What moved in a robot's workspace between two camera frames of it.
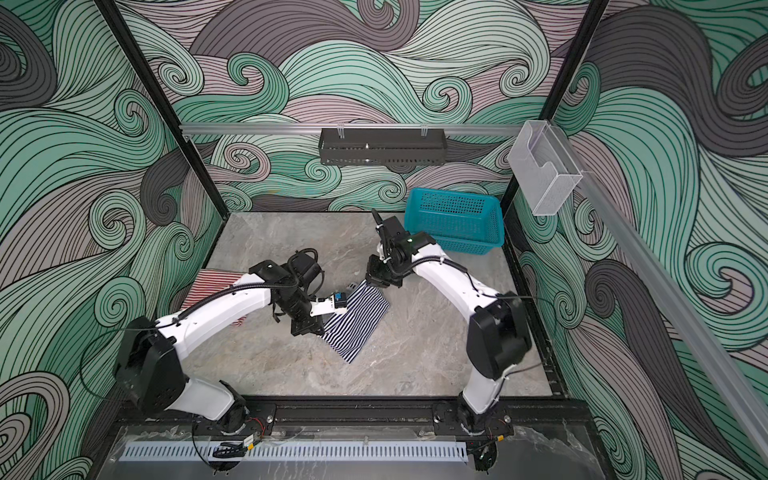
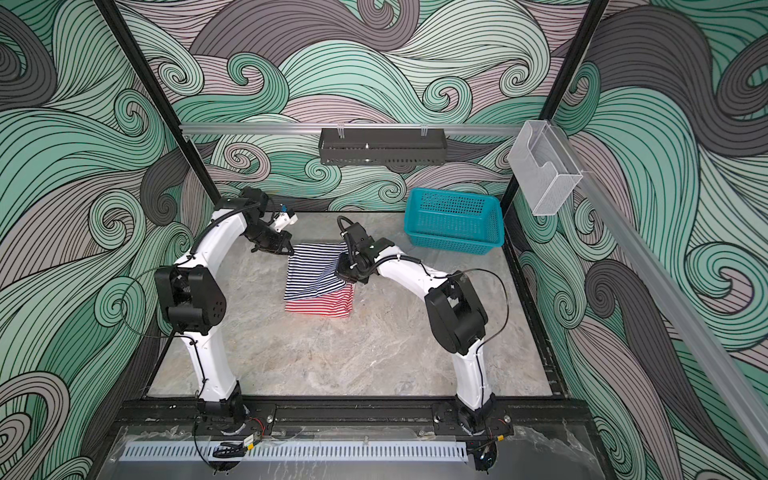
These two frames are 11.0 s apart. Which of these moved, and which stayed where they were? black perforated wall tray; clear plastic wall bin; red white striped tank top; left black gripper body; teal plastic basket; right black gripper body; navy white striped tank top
Moved: navy white striped tank top; right black gripper body; left black gripper body; red white striped tank top
Stayed: clear plastic wall bin; black perforated wall tray; teal plastic basket
